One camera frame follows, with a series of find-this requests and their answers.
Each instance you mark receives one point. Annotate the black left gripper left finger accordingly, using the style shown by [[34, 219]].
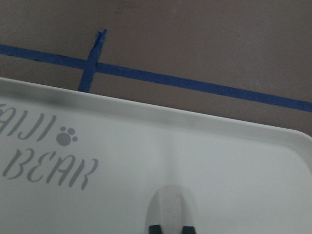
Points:
[[155, 229]]

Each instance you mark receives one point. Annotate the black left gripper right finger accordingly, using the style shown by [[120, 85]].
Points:
[[188, 230]]

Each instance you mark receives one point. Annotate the white spoon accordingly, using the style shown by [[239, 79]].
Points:
[[172, 203]]

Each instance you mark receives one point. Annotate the white bear tray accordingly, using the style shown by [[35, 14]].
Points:
[[77, 163]]

